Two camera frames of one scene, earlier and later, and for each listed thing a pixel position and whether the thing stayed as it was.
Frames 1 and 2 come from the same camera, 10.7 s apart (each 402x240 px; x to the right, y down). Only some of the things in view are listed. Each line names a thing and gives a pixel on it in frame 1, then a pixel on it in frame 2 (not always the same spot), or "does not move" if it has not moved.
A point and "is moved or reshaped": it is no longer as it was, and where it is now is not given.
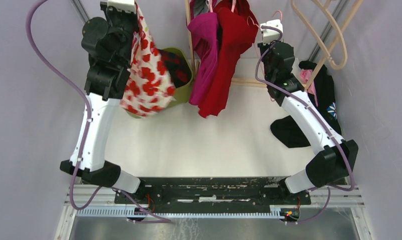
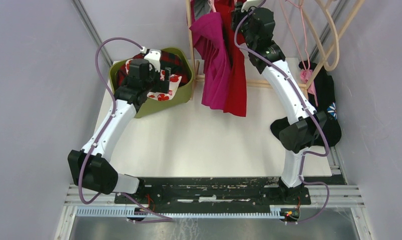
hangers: [321, 42] is moved or reshaped
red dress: [238, 26] -> [237, 104]
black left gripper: [110, 11] -> [160, 85]
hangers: [261, 60] is moved or reshaped
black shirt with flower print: [286, 132] does not move
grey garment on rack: [200, 6] does not move
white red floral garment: [149, 87] is moved or reshaped
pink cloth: [305, 75] does not move
